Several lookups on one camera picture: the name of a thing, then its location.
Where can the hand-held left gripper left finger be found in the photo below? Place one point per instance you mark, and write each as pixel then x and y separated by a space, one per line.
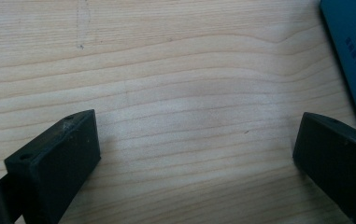
pixel 57 168

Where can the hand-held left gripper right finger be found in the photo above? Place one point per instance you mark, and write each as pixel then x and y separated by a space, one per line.
pixel 337 165

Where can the blue wet wipes packet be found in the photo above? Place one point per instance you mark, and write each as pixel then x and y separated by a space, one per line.
pixel 350 46

